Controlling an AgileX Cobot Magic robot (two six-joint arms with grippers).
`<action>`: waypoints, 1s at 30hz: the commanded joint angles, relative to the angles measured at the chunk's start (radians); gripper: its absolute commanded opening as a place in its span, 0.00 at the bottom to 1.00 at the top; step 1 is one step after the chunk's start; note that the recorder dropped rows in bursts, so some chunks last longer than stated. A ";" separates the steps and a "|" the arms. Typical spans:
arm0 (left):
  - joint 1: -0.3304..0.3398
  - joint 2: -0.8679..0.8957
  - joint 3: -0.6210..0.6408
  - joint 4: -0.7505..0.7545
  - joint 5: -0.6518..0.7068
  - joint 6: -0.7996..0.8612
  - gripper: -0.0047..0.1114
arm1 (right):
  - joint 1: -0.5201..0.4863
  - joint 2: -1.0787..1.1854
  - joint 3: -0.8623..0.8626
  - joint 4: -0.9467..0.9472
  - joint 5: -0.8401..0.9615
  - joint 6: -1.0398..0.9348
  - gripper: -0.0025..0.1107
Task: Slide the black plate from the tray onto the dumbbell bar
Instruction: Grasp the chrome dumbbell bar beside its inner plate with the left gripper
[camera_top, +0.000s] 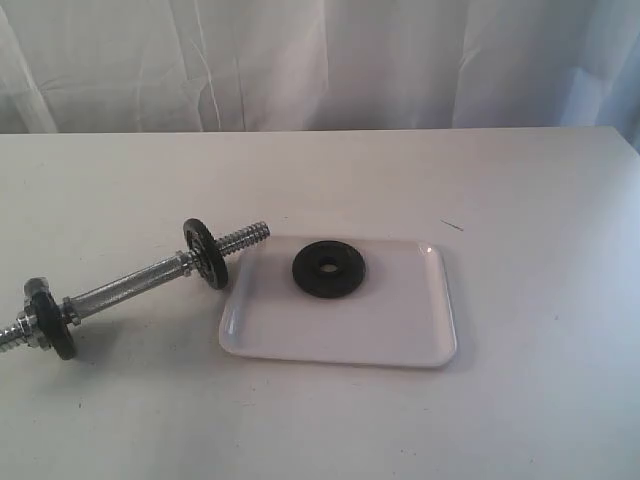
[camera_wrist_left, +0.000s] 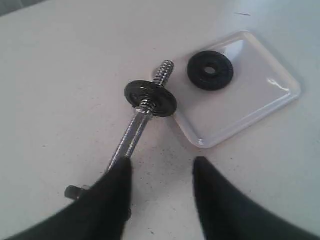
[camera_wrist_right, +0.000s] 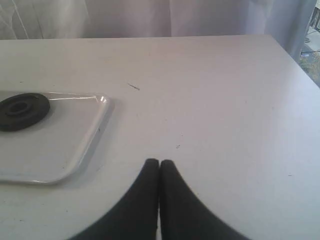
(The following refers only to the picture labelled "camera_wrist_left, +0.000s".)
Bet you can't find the white rectangular plastic tray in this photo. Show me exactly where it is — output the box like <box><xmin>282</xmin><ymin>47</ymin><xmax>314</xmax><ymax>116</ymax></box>
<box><xmin>166</xmin><ymin>31</ymin><xmax>301</xmax><ymax>149</ymax></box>

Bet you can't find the chrome threaded dumbbell bar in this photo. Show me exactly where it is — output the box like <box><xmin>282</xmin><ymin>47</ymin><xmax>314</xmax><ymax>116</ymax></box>
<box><xmin>106</xmin><ymin>60</ymin><xmax>175</xmax><ymax>172</ymax></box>

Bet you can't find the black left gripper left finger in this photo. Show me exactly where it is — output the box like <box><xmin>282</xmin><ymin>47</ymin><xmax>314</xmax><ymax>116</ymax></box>
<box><xmin>10</xmin><ymin>157</ymin><xmax>133</xmax><ymax>240</ymax></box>

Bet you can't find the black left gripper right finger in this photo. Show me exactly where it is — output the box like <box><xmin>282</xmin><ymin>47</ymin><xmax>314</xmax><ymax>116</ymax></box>
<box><xmin>192</xmin><ymin>156</ymin><xmax>319</xmax><ymax>240</ymax></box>

